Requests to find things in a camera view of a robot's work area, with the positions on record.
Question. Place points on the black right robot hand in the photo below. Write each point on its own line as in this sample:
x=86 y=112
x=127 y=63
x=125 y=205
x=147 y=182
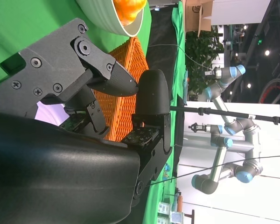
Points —
x=60 y=175

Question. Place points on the grey-green bowl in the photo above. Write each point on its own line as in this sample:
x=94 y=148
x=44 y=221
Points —
x=102 y=16

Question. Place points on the orange striped bread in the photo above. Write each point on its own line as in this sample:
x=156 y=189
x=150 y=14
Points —
x=128 y=9

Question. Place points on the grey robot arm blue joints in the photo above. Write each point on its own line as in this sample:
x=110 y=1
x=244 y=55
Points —
x=205 y=184
x=233 y=72

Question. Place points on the light purple plate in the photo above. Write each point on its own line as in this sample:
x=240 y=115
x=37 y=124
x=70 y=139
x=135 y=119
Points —
x=46 y=112

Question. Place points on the orange wicker basket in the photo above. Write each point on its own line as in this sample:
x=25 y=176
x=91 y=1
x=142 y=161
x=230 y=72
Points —
x=121 y=116

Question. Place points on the white blue small box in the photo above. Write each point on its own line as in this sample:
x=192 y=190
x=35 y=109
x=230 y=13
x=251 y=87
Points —
x=162 y=220
x=163 y=207

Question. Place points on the pale blue packet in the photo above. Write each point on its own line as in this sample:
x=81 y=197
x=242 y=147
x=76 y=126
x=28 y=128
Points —
x=177 y=218

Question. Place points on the green tablecloth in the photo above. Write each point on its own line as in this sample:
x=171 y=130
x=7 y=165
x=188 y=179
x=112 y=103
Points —
x=25 y=23

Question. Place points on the green leafy plant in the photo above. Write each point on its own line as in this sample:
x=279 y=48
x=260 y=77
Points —
x=200 y=60

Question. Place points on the cardboard box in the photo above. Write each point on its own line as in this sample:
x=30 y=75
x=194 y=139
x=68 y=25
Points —
x=196 y=16

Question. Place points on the red rimmed wheel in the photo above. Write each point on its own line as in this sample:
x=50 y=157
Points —
x=270 y=88

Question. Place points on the grey metal pedestal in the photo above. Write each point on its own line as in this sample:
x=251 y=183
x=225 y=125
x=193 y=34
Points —
x=200 y=145

